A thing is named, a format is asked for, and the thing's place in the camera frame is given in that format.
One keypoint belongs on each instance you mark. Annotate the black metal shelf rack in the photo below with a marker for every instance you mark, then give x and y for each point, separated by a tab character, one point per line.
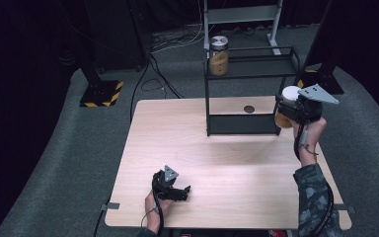
243	124

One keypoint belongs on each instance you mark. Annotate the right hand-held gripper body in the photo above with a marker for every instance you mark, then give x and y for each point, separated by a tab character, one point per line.
307	110

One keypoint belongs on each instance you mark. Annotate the dark round table grommet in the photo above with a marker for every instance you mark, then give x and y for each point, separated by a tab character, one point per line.
249	109

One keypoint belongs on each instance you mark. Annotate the grey metal stand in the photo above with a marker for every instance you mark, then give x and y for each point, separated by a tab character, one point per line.
240	15

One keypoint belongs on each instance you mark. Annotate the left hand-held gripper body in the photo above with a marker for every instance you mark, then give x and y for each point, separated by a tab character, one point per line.
164	187

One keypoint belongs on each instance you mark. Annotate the person's right hand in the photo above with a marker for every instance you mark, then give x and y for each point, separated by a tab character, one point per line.
311	138

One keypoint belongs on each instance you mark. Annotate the red object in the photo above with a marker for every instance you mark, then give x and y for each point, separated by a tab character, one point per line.
278	233

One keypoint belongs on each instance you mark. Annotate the white lid spice jar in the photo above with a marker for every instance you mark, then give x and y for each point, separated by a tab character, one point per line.
291	93

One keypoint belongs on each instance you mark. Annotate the grey table bracket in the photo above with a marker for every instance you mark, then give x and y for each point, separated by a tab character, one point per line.
347	208
111	206

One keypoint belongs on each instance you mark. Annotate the black post with striped base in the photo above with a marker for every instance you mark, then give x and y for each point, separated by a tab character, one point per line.
100	93
325	79

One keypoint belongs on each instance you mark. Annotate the silver lid spice jar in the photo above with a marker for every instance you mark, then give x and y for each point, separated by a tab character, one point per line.
218	62

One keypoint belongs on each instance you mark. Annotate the person's left hand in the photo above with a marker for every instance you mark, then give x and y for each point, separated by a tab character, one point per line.
153	214

